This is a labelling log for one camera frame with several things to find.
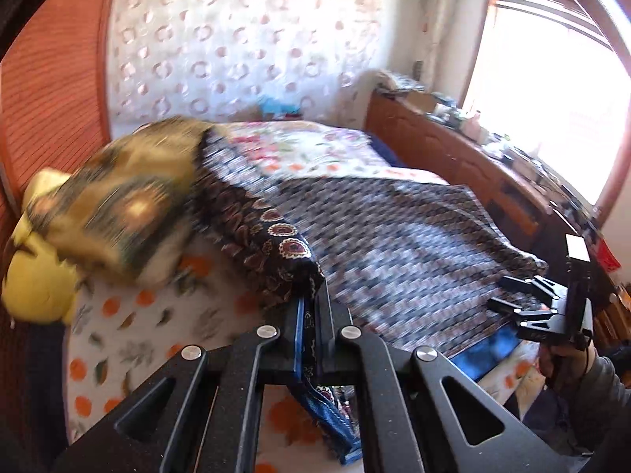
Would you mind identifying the floral quilt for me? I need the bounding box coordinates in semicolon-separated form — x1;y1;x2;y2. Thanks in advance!
218;121;445;185

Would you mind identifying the orange-print white bedsheet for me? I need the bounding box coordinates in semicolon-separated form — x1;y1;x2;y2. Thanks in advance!
63;235;543;473

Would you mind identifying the wooden window cabinet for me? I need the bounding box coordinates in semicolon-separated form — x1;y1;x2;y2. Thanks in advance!
364;90;630;349

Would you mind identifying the folded patterned cloth stack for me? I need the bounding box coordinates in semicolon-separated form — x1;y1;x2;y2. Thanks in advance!
377;69;426;94

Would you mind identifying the navy patterned silk shirt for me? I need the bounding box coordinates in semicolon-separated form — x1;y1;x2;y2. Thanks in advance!
194;128;547;357

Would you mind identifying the cardboard box on cabinet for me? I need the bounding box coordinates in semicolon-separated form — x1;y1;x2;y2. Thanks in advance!
404;90;439;113

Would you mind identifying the window with wooden frame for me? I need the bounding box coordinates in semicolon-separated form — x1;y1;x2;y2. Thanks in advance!
462;0;630;219

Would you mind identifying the gold patterned pillow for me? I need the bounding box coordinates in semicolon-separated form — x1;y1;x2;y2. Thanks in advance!
27;116;212;288

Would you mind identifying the red basket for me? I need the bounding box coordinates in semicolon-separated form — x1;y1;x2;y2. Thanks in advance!
597;238;622;274

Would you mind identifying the yellow pikachu plush toy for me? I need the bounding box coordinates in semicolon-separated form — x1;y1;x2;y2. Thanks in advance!
0;166;82;327

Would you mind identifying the teal box on bed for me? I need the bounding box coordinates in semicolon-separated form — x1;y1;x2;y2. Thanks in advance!
258;96;302;121

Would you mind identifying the white circle-pattern curtain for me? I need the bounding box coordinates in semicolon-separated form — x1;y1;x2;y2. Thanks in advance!
107;0;422;137

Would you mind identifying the person's right hand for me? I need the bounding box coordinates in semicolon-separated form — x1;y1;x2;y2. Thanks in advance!
538;344;597;394

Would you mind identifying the grey sleeve right forearm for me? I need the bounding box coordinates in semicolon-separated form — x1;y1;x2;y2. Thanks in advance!
562;356;630;452

